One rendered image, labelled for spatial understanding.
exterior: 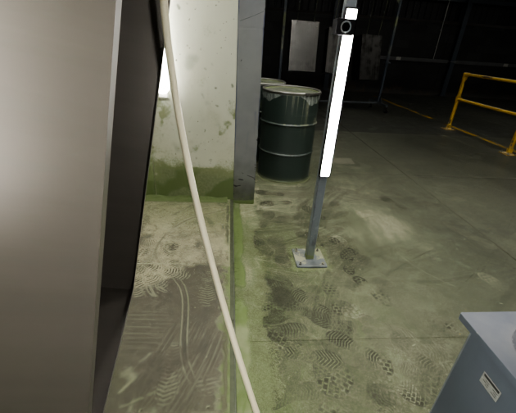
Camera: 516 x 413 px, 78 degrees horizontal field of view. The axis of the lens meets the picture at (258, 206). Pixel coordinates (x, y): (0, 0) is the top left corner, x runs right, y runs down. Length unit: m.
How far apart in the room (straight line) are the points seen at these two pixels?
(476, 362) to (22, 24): 1.11
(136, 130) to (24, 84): 0.63
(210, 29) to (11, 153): 2.19
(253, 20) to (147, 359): 2.12
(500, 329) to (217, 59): 2.18
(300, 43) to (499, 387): 6.93
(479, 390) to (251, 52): 2.21
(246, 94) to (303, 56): 4.95
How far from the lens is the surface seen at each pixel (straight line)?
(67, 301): 0.49
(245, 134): 2.60
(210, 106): 2.55
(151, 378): 1.53
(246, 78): 2.52
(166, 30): 0.76
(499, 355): 1.02
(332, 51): 7.65
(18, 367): 0.60
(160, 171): 2.75
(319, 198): 1.95
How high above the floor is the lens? 1.27
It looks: 27 degrees down
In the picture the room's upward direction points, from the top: 4 degrees clockwise
